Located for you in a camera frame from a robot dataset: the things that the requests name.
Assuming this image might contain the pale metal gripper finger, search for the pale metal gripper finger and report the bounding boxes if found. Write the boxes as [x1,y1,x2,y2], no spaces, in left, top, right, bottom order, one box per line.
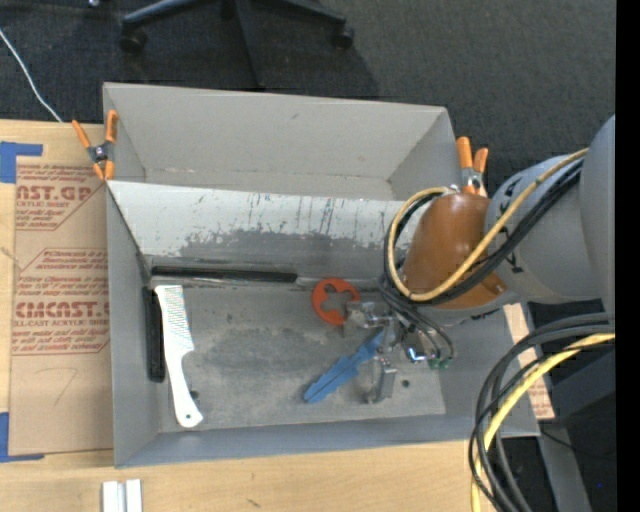
[342,299,389,338]
[364,354,399,405]

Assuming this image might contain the blue toy key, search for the blue toy key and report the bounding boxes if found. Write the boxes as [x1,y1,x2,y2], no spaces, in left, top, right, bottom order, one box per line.
[302,327,389,405]

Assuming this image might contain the grey metal bin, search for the grey metal bin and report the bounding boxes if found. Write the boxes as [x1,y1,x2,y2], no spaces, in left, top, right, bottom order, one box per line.
[102,82,541,470]

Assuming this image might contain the long black flat block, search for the long black flat block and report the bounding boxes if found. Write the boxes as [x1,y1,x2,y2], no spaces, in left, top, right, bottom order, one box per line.
[149,265,300,284]

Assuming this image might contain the white plastic comb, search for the white plastic comb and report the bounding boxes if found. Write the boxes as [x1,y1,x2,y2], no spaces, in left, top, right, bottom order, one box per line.
[153,283,205,430]

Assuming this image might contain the short black flat block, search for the short black flat block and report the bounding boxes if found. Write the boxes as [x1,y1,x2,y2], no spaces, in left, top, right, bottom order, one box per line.
[142,285,167,384]

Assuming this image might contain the brown cardboard board red print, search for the brown cardboard board red print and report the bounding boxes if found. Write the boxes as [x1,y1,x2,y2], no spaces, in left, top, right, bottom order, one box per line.
[0,118,556,464]

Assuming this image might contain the orange ring with clover hole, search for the orange ring with clover hole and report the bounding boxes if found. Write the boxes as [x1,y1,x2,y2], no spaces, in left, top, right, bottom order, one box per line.
[311,277,360,327]

